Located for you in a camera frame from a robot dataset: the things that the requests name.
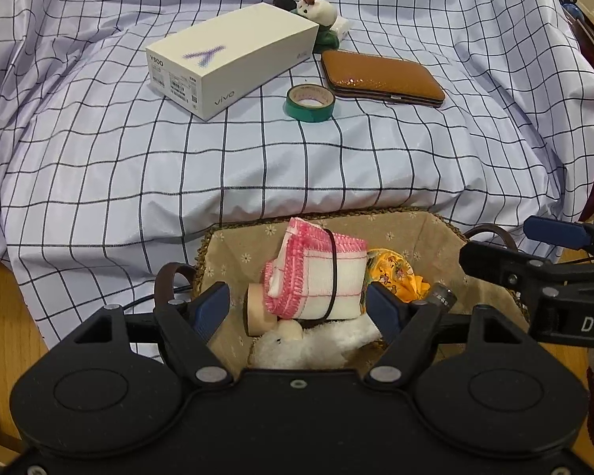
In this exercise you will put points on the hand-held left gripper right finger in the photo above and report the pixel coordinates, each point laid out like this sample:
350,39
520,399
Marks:
383,309

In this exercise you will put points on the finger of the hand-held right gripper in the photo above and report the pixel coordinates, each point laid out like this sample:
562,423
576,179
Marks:
500,262
554,230

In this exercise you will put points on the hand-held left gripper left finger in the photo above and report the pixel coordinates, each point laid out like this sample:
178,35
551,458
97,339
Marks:
213,309

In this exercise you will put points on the woven basket with fabric liner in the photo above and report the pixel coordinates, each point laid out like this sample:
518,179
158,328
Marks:
237,257

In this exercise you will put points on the dark grey cosmetic tube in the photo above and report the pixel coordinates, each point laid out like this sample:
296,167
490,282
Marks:
443,298

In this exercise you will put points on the pink-edged white cloth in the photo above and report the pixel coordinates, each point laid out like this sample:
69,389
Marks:
317,282

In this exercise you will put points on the white teddy bear plush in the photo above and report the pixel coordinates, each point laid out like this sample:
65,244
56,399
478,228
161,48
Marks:
317,346

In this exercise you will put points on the green tape roll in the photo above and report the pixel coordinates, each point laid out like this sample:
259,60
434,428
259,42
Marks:
309,115

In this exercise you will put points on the small plush with green scarf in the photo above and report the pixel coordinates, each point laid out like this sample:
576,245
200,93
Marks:
317,10

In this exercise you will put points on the yellow embroidered pouch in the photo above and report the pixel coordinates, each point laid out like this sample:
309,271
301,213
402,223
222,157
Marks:
396,272

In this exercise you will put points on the beige tape roll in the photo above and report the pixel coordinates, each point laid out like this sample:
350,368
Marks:
257,316

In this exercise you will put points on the checked light blue sheet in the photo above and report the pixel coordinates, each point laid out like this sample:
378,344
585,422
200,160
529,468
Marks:
128,183

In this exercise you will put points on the blue round object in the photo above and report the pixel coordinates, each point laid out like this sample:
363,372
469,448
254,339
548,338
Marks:
572,12

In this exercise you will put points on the brown leather case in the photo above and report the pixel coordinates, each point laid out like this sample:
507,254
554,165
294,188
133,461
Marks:
376,74

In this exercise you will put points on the white phone box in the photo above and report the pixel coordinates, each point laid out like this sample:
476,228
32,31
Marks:
237,44

